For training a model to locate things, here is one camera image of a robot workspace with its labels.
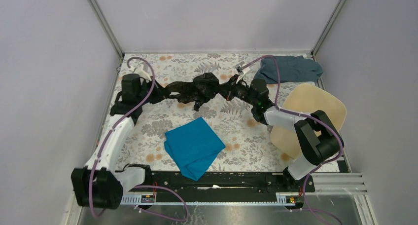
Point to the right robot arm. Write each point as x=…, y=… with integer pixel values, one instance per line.
x=306, y=126

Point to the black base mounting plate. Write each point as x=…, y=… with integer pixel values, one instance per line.
x=236, y=185

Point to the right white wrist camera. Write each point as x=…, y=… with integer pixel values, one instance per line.
x=242, y=70

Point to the black trash bag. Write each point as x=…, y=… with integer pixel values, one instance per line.
x=200, y=90

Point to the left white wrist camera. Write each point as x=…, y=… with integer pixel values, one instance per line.
x=141, y=70

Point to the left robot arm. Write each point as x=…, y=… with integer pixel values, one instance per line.
x=98, y=184

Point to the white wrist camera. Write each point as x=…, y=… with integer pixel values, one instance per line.
x=242, y=70
x=141, y=70

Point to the bright blue folded cloth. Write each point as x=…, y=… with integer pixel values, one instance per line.
x=193, y=147

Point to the white slotted cable duct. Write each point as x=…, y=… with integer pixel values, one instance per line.
x=169, y=199

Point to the floral patterned table mat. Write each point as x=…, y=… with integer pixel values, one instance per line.
x=194, y=146

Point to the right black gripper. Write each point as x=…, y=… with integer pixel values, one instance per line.
x=232, y=87

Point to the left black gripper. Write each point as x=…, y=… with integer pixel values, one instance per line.
x=159, y=94

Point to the dark teal crumpled cloth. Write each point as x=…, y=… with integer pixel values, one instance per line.
x=283, y=69

